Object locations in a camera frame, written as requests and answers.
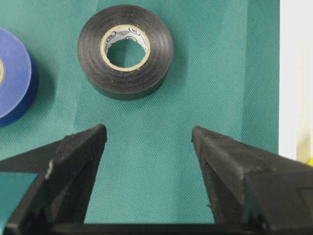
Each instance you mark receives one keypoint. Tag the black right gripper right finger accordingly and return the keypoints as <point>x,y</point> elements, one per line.
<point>252,186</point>

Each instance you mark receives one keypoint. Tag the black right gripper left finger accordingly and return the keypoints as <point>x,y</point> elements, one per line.
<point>51,184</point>

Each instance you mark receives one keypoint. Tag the yellow tape roll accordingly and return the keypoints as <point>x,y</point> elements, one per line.
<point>310,162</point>

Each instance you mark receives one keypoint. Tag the blue tape roll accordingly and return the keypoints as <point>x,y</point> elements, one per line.
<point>19,79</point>

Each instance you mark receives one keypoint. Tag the white plastic case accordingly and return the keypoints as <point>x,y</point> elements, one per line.
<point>296,80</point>

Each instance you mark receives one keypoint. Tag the black tape roll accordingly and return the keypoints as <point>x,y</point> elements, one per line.
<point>125,51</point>

